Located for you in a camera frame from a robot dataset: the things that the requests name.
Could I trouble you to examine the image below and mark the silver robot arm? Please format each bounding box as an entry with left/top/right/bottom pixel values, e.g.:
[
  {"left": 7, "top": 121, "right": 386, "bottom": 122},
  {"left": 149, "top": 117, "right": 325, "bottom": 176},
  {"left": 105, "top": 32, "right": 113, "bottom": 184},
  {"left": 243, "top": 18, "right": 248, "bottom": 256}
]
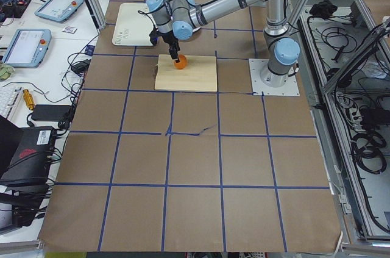
[{"left": 146, "top": 0, "right": 289, "bottom": 69}]

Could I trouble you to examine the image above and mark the black power adapter brick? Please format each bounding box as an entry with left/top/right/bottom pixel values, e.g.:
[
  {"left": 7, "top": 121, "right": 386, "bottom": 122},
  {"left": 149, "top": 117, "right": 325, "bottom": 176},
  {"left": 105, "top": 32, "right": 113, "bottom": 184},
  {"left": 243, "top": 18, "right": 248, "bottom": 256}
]
[{"left": 31, "top": 104, "right": 71, "bottom": 121}]

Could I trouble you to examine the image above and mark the gold cylindrical connector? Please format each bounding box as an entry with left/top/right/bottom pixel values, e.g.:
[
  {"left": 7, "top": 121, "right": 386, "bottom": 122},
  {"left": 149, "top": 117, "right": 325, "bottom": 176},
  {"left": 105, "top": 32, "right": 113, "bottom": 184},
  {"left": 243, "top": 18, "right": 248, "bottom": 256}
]
[{"left": 23, "top": 89, "right": 35, "bottom": 110}]

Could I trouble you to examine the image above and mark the cream tray with bear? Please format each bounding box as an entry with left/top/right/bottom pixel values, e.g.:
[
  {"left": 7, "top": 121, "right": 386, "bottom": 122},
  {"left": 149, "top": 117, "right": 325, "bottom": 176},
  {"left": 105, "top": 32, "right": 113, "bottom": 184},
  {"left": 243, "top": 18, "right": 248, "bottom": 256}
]
[{"left": 112, "top": 3, "right": 157, "bottom": 46}]

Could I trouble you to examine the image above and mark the orange fruit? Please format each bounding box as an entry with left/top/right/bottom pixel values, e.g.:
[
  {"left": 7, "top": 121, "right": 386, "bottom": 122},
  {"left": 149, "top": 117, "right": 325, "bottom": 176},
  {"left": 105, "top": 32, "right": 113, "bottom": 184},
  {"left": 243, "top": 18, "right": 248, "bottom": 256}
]
[{"left": 173, "top": 54, "right": 188, "bottom": 70}]

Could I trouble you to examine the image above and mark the teach pendant tablet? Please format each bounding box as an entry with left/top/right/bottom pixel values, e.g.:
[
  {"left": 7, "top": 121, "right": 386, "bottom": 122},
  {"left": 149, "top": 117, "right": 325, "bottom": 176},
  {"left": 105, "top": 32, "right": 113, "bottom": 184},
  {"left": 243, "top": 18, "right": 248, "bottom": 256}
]
[
  {"left": 3, "top": 29, "right": 52, "bottom": 68},
  {"left": 34, "top": 0, "right": 84, "bottom": 23}
]

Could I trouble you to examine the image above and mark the near teach pendant tablet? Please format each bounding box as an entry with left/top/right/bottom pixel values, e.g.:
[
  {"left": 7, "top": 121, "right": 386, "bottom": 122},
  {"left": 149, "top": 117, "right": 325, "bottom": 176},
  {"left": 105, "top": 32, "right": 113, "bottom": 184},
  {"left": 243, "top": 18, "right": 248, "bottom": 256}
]
[{"left": 3, "top": 29, "right": 52, "bottom": 68}]

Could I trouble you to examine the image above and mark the white keyboard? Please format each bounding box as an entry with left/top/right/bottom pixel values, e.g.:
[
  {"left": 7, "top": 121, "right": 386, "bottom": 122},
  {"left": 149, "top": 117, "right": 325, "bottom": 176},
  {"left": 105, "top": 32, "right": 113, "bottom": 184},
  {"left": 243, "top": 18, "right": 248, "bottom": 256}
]
[{"left": 1, "top": 86, "right": 23, "bottom": 120}]

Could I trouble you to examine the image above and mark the brown paper table mat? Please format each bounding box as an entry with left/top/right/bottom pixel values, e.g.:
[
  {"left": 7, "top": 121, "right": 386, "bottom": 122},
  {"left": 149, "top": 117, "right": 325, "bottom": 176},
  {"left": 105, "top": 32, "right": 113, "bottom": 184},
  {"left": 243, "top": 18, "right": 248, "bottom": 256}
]
[{"left": 39, "top": 0, "right": 341, "bottom": 253}]

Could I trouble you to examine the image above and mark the far teach pendant tablet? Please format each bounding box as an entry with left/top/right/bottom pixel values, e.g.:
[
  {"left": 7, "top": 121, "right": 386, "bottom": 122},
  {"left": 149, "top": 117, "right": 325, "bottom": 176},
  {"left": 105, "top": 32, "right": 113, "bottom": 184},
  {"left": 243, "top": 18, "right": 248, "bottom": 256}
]
[{"left": 34, "top": 0, "right": 84, "bottom": 23}]

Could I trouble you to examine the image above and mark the bamboo cutting board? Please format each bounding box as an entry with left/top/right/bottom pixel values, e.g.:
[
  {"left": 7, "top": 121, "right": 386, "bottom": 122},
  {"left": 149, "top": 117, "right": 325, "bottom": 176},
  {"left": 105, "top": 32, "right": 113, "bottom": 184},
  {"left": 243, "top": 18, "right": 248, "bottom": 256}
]
[{"left": 154, "top": 54, "right": 218, "bottom": 92}]

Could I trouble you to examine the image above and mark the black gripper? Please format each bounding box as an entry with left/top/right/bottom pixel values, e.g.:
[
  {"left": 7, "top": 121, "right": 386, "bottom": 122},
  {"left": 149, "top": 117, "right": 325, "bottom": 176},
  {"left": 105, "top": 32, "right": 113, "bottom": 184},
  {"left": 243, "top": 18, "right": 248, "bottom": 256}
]
[{"left": 161, "top": 30, "right": 180, "bottom": 63}]

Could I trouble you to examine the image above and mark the black computer box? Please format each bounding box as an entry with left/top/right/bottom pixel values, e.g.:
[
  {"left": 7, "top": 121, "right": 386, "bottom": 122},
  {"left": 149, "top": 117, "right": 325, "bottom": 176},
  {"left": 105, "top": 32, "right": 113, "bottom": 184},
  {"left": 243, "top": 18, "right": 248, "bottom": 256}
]
[{"left": 1, "top": 123, "right": 57, "bottom": 187}]

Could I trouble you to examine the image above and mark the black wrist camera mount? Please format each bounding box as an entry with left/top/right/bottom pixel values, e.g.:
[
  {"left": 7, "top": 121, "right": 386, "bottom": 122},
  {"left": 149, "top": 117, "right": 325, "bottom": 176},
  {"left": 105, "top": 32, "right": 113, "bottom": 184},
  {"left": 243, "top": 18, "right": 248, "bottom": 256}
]
[{"left": 149, "top": 27, "right": 160, "bottom": 46}]

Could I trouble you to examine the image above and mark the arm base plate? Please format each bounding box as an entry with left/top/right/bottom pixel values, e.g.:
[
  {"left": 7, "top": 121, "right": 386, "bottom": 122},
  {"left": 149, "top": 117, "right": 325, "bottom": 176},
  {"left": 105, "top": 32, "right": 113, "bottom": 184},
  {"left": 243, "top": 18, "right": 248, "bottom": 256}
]
[{"left": 249, "top": 59, "right": 300, "bottom": 96}]

